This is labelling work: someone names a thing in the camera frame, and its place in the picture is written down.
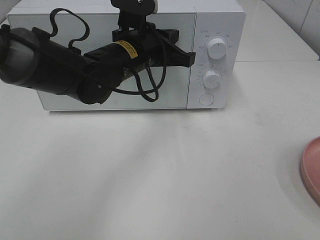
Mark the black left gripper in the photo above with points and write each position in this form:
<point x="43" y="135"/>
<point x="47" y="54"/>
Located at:
<point x="157" y="44"/>

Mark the white microwave door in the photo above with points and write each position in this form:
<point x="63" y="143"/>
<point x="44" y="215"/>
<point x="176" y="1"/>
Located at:
<point x="173" y="93"/>

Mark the white microwave knob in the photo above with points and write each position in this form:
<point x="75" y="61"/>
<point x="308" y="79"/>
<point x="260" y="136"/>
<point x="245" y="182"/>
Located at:
<point x="217" y="47"/>
<point x="211" y="79"/>

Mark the round white door button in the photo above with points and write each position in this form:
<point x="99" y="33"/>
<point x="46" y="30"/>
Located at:
<point x="206" y="99"/>

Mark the pink round plate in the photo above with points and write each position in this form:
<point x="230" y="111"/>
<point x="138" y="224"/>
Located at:
<point x="309" y="168"/>

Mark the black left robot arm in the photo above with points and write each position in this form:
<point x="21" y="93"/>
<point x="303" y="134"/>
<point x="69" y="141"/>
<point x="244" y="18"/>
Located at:
<point x="31" y="59"/>

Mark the white microwave oven body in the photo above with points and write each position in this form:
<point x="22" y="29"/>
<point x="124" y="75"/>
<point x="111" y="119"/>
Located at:
<point x="224" y="18"/>

